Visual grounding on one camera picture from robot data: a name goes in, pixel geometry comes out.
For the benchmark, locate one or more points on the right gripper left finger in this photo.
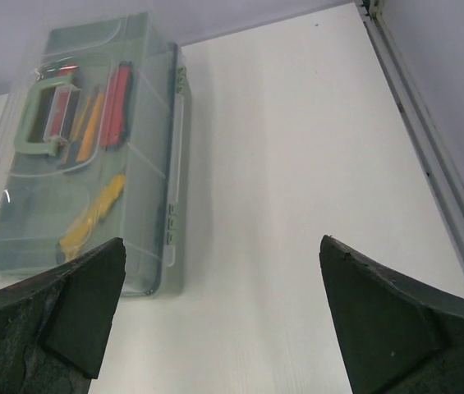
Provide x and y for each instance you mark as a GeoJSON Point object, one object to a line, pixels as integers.
{"type": "Point", "coordinates": [54, 326]}

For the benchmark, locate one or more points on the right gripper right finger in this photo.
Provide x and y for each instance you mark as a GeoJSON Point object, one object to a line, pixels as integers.
{"type": "Point", "coordinates": [396, 334]}

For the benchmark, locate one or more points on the yellow utility knife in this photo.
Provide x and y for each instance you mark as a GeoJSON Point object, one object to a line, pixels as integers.
{"type": "Point", "coordinates": [77, 234]}

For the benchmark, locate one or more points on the green plastic toolbox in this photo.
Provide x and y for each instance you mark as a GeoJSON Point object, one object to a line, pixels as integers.
{"type": "Point", "coordinates": [38, 202]}

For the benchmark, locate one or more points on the red black pliers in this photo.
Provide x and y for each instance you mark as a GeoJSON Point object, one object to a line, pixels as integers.
{"type": "Point", "coordinates": [61, 105]}

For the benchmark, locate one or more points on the orange utility knife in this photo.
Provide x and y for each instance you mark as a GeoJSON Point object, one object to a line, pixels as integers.
{"type": "Point", "coordinates": [83, 131]}

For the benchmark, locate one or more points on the right aluminium frame post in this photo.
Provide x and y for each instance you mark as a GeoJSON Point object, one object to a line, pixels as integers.
{"type": "Point", "coordinates": [434, 157]}

